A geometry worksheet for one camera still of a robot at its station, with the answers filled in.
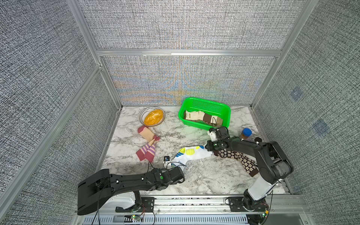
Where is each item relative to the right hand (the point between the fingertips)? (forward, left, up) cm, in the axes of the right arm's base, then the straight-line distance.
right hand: (205, 142), depth 95 cm
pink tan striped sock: (-7, +38, 0) cm, 39 cm away
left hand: (-22, +20, -1) cm, 29 cm away
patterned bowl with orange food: (+19, +37, +4) cm, 42 cm away
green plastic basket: (+33, -11, -2) cm, 35 cm away
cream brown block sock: (+24, 0, -1) cm, 24 cm away
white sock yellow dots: (-8, +12, +2) cm, 15 cm away
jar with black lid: (-2, -32, +7) cm, 33 cm away
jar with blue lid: (+6, -29, +3) cm, 29 cm away
